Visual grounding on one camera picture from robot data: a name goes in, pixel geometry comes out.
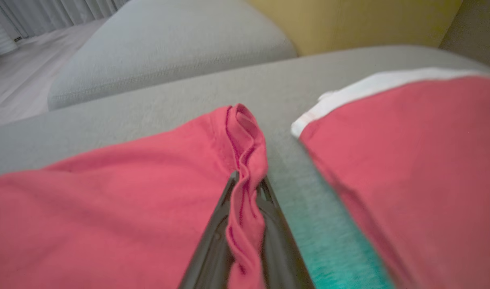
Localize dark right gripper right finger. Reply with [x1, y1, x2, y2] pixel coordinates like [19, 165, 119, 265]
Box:
[257, 178, 314, 289]

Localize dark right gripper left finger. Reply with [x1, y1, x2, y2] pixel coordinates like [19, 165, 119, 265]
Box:
[179, 171, 240, 289]

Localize red basketball jersey number 23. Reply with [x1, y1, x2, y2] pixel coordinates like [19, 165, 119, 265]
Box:
[0, 104, 269, 289]

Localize red shorts with white stripe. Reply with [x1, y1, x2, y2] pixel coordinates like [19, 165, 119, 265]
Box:
[290, 67, 490, 289]

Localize large grey sofa seat cushion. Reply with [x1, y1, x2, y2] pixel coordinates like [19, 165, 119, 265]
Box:
[47, 0, 297, 111]

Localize wide yellow sofa back cushion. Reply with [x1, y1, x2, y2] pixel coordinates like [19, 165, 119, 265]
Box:
[247, 0, 464, 57]

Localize grey pleated curtain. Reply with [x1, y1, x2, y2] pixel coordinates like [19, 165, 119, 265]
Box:
[0, 0, 129, 39]

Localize white ribbed cylinder vase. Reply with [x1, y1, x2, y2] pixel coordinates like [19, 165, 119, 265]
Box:
[0, 14, 18, 57]

